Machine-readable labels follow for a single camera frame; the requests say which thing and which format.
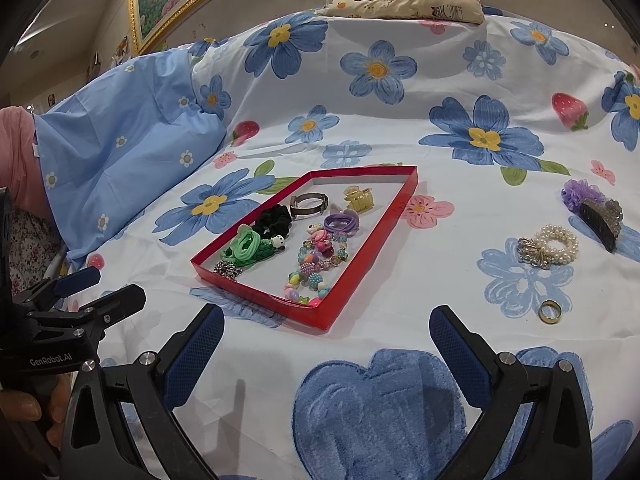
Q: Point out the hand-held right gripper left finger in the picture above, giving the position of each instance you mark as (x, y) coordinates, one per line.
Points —
(192, 360)

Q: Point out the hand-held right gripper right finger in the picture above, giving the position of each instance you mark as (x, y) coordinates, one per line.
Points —
(460, 355)

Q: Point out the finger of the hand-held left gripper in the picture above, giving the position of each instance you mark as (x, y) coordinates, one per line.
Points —
(77, 280)
(120, 305)

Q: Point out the silver rhinestone hair clip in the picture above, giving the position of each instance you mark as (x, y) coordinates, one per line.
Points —
(227, 270)

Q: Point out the red jewelry tray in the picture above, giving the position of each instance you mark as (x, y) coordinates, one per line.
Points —
(270, 297)

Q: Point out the pink charm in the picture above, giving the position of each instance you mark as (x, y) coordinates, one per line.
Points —
(320, 240)

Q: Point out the person's left hand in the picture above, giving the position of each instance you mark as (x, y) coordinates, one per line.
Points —
(20, 407)

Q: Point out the small floral patterned cloth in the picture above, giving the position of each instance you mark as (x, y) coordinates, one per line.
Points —
(35, 240)

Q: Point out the blue flowered pillow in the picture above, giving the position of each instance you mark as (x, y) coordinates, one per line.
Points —
(125, 160)

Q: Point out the pink cloth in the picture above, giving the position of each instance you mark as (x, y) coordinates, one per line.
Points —
(20, 160)

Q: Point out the black scrunchie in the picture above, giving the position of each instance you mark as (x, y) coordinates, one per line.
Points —
(272, 220)

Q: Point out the yellow hair claw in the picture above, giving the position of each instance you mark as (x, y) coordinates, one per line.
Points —
(361, 201)

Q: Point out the metal bangle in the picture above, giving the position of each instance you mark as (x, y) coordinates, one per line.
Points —
(307, 208)

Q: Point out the black glitter hair claw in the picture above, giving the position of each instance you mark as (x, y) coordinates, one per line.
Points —
(600, 225)

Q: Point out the purple mesh scrunchie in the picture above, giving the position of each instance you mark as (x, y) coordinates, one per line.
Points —
(577, 192)

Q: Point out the floral bedsheet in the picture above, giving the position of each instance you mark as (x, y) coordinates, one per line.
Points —
(400, 125)

